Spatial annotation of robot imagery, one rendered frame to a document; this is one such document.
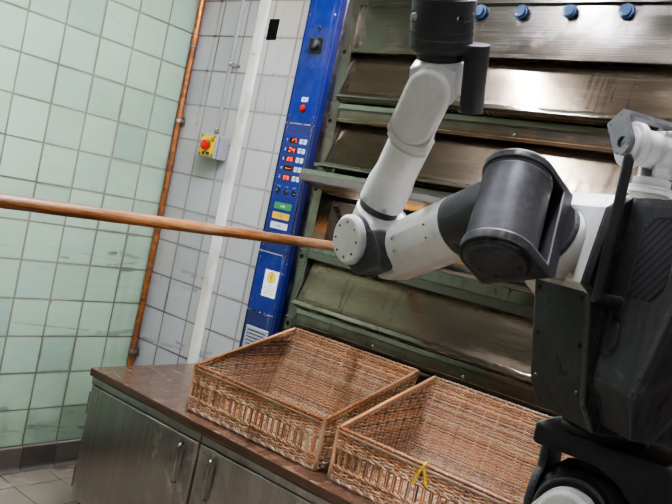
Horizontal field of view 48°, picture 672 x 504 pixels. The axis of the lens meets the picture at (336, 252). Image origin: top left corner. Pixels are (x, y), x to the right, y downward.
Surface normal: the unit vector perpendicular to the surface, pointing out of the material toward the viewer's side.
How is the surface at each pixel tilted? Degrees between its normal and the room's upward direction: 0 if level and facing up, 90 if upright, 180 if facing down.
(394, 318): 70
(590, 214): 83
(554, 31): 90
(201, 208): 90
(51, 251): 90
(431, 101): 113
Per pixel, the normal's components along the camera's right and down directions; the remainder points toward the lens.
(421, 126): -0.37, 0.37
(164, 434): -0.61, -0.07
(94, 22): 0.76, 0.19
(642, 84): -0.50, -0.42
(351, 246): -0.82, -0.01
